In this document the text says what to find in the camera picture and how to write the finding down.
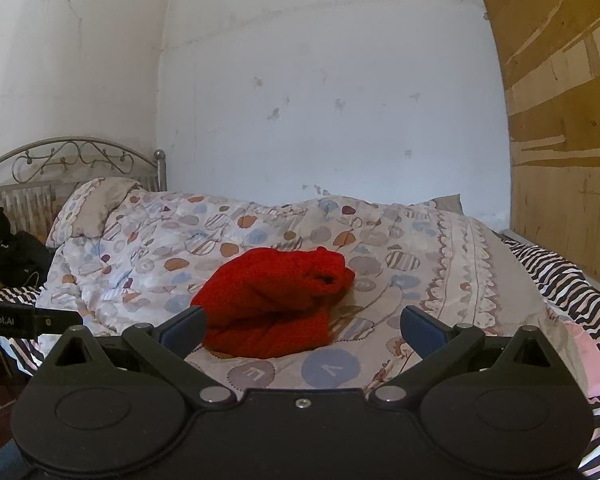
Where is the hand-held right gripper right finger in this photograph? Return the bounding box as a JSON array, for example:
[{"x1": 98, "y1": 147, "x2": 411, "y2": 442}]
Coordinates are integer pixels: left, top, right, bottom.
[{"x1": 367, "y1": 305, "x2": 561, "y2": 405}]

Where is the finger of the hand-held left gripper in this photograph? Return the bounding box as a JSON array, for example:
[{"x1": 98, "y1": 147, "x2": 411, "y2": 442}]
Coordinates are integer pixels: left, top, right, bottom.
[{"x1": 34, "y1": 310, "x2": 83, "y2": 332}]

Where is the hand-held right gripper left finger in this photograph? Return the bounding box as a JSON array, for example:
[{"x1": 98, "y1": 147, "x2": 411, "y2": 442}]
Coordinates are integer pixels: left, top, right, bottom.
[{"x1": 45, "y1": 306, "x2": 238, "y2": 405}]

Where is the red sweater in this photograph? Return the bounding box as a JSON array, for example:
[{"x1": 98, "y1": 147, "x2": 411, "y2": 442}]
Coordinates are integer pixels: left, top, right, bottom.
[{"x1": 190, "y1": 246, "x2": 356, "y2": 360}]

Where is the black bag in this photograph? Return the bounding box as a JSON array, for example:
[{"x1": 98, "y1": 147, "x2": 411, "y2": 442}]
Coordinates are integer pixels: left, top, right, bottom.
[{"x1": 0, "y1": 206, "x2": 55, "y2": 293}]

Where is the dotted patterned duvet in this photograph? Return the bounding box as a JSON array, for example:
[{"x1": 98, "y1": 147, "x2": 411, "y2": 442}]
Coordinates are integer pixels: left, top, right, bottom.
[{"x1": 35, "y1": 191, "x2": 588, "y2": 396}]

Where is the beige patterned pillow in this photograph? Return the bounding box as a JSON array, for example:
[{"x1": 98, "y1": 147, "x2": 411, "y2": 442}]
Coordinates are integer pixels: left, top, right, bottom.
[{"x1": 46, "y1": 177, "x2": 142, "y2": 248}]

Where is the grey pillow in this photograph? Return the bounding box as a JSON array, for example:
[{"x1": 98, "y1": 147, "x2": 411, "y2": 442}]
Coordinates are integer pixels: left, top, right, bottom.
[{"x1": 430, "y1": 194, "x2": 465, "y2": 213}]

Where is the ornate metal headboard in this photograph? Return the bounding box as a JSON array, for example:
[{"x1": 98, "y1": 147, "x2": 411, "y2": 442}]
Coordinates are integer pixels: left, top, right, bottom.
[{"x1": 0, "y1": 136, "x2": 167, "y2": 241}]

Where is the black white striped bed sheet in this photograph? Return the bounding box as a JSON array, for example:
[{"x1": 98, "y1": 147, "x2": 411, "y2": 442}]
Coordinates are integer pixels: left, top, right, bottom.
[{"x1": 0, "y1": 232, "x2": 600, "y2": 480}]

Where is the pink cloth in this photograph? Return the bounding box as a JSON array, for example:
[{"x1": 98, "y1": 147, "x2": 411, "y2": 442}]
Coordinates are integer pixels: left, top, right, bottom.
[{"x1": 562, "y1": 320, "x2": 600, "y2": 401}]

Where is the plywood board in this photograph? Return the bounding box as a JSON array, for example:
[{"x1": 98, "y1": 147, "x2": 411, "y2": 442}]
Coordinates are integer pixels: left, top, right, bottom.
[{"x1": 474, "y1": 0, "x2": 600, "y2": 306}]

